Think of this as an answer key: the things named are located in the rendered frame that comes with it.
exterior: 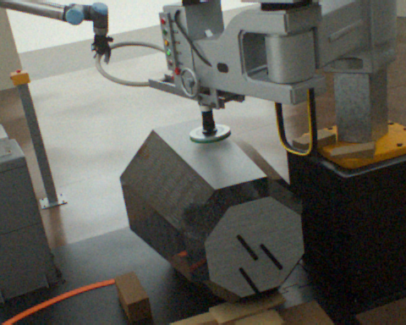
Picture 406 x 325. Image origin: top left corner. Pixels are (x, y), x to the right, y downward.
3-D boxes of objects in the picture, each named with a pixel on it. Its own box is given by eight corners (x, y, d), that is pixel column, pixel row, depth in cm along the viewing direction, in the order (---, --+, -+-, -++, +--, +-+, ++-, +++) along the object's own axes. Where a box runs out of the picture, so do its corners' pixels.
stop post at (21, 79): (63, 194, 495) (31, 67, 456) (67, 202, 477) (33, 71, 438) (39, 201, 490) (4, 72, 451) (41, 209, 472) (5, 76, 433)
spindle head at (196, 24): (253, 92, 286) (243, -3, 270) (217, 105, 275) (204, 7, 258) (209, 83, 314) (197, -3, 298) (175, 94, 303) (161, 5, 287)
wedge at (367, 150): (375, 150, 288) (375, 140, 286) (373, 158, 280) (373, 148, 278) (333, 150, 296) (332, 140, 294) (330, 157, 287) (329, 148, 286)
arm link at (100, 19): (91, 0, 337) (109, 1, 338) (92, 20, 345) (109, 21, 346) (90, 8, 330) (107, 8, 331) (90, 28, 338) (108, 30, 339)
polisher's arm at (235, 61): (330, 117, 247) (323, -3, 230) (289, 134, 236) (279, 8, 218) (223, 94, 305) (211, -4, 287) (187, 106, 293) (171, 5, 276)
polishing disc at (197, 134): (184, 132, 316) (184, 130, 315) (222, 123, 321) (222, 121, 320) (196, 144, 297) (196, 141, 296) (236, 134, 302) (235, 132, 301)
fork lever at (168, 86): (248, 100, 288) (247, 90, 286) (217, 111, 279) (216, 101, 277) (172, 79, 342) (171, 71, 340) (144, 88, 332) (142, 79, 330)
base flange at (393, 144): (375, 121, 337) (375, 112, 335) (436, 145, 293) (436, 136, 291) (298, 142, 324) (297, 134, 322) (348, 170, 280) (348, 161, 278)
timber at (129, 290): (117, 295, 341) (113, 278, 336) (137, 288, 344) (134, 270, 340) (130, 323, 314) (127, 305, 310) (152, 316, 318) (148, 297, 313)
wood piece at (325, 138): (323, 138, 313) (323, 129, 311) (336, 142, 304) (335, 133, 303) (293, 149, 305) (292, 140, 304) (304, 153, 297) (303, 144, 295)
